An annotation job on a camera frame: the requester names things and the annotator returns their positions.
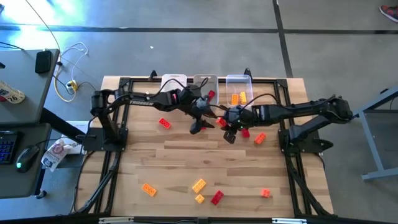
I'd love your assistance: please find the black computer mouse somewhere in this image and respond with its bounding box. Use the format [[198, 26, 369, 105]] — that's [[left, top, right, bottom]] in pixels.
[[15, 144, 40, 174]]

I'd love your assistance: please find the clear plastic bin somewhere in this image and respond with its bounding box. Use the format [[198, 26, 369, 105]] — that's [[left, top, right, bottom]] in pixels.
[[225, 74, 254, 107]]

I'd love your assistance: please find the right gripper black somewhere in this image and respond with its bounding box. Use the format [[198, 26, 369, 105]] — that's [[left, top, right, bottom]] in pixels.
[[216, 112, 251, 145]]

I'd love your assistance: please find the black backlit keyboard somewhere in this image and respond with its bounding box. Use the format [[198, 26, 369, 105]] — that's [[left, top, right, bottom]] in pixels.
[[0, 130, 19, 165]]

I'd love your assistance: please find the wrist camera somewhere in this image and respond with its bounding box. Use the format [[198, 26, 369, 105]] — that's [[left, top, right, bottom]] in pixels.
[[195, 95, 210, 108], [230, 106, 248, 118]]

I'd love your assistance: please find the yellow cable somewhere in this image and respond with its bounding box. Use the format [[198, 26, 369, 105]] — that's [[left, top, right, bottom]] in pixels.
[[53, 60, 78, 103]]

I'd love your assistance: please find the white numbered tag bag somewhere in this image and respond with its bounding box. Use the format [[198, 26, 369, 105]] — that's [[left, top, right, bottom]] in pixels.
[[0, 80, 26, 105]]

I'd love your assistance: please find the grey metal desk frame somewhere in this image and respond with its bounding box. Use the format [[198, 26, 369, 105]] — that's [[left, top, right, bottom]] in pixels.
[[353, 86, 398, 182]]

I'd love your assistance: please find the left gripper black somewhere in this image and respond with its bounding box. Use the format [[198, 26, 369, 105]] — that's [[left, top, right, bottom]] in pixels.
[[190, 104, 220, 136]]

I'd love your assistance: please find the white cable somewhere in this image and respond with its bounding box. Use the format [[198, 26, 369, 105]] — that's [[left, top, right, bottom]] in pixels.
[[58, 41, 90, 82]]

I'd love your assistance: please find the grey desk with keyboard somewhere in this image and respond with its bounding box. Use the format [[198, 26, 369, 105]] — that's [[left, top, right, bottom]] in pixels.
[[0, 123, 52, 200]]

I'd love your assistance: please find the thin black floor cable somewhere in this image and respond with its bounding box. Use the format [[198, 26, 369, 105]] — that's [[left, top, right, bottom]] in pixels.
[[24, 0, 62, 52]]

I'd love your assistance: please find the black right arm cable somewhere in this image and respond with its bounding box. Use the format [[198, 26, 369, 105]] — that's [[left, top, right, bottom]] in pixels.
[[239, 92, 282, 110]]

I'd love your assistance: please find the white plastic bin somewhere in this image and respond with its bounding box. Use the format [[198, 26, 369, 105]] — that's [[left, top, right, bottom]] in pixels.
[[160, 73, 188, 94]]

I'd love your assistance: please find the silver metal bracket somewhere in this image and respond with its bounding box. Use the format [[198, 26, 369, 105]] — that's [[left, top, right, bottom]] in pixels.
[[271, 217, 308, 224], [98, 217, 135, 224]]

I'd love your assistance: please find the person's foot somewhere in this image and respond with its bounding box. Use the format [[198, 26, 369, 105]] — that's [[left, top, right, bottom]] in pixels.
[[378, 4, 398, 24]]

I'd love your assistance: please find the black desk leg bar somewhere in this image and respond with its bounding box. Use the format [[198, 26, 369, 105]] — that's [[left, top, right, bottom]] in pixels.
[[39, 107, 94, 144]]

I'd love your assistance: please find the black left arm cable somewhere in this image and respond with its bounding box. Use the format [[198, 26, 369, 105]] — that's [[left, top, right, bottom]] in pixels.
[[154, 77, 210, 98]]

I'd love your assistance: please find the white printed snack packet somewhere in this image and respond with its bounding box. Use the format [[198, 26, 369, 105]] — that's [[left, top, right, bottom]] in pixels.
[[40, 139, 73, 173]]

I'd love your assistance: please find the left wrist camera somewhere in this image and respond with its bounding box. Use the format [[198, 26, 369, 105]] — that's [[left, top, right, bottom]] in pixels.
[[195, 95, 210, 108]]

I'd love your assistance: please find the white cardboard box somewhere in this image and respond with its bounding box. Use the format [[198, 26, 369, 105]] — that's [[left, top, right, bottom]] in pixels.
[[60, 120, 91, 156]]

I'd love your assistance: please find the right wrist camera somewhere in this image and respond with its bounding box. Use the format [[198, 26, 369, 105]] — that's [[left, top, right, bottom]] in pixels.
[[230, 106, 248, 118]]

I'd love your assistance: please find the grey office desk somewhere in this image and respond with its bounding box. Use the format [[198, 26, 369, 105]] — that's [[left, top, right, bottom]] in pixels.
[[0, 48, 60, 126]]

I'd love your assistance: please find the grey plastic bin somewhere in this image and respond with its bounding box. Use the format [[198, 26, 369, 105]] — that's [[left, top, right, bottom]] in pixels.
[[193, 73, 220, 105]]

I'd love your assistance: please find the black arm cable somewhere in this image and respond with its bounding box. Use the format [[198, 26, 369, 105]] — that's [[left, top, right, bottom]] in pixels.
[[154, 77, 210, 98], [239, 92, 282, 110]]

